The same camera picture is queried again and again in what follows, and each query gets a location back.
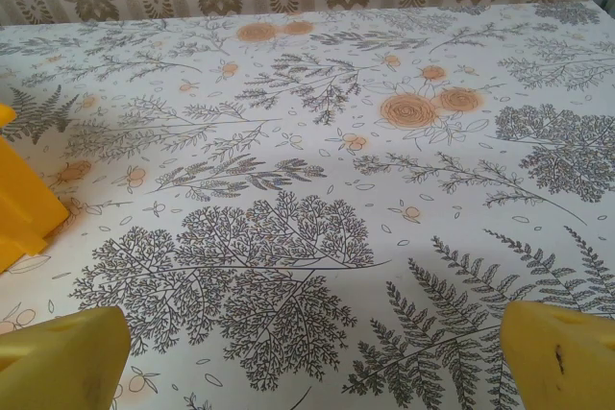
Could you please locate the yellow plastic bin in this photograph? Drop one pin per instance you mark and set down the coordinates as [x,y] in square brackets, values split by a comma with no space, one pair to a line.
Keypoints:
[24,199]

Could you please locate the floral tablecloth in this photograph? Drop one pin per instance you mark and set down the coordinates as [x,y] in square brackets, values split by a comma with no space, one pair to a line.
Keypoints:
[307,189]

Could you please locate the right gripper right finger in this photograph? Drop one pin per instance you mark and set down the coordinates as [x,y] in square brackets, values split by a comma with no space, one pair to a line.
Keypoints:
[567,362]

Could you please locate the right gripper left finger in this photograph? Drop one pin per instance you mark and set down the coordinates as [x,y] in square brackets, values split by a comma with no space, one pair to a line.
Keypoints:
[57,362]

